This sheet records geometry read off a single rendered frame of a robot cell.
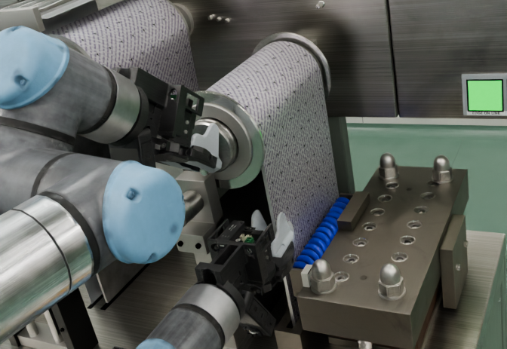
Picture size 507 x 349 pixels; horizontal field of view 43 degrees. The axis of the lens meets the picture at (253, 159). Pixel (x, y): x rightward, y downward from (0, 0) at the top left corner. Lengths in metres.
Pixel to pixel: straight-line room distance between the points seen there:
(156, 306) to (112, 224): 0.73
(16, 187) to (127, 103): 0.16
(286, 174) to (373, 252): 0.18
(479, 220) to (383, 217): 1.92
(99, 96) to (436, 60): 0.62
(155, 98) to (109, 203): 0.28
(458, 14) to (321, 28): 0.23
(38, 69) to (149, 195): 0.17
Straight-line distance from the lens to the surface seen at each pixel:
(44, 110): 0.60
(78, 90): 0.62
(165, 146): 0.74
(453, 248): 1.01
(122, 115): 0.66
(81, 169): 0.52
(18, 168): 0.58
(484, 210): 3.05
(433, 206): 1.09
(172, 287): 1.24
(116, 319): 1.21
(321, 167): 1.07
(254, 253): 0.81
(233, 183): 0.90
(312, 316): 0.94
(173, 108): 0.74
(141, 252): 0.49
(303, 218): 1.01
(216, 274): 0.78
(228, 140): 0.85
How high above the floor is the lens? 1.59
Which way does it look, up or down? 25 degrees down
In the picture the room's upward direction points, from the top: 12 degrees counter-clockwise
